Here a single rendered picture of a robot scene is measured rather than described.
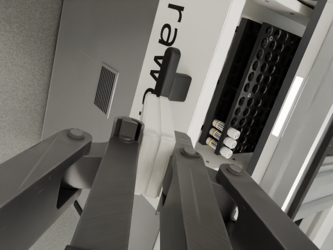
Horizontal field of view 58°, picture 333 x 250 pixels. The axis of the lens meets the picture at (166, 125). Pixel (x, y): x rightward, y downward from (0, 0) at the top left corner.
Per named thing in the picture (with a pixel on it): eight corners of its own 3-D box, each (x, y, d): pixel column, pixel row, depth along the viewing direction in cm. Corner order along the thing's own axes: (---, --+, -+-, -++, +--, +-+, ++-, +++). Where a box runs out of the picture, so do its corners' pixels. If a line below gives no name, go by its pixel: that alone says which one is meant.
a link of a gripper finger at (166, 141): (159, 136, 12) (176, 140, 12) (158, 94, 19) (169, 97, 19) (141, 197, 13) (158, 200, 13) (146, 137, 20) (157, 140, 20)
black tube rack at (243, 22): (187, 134, 45) (217, 155, 41) (227, 14, 39) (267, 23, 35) (268, 133, 59) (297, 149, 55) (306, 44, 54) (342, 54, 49)
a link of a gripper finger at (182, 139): (173, 175, 11) (249, 192, 11) (168, 127, 16) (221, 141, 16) (162, 209, 12) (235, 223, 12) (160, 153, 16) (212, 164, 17)
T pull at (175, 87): (144, 117, 31) (152, 123, 30) (165, 44, 28) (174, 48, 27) (171, 118, 33) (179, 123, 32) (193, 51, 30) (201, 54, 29)
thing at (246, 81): (213, 153, 41) (216, 155, 41) (262, 22, 35) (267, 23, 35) (222, 152, 42) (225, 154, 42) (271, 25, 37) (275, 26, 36)
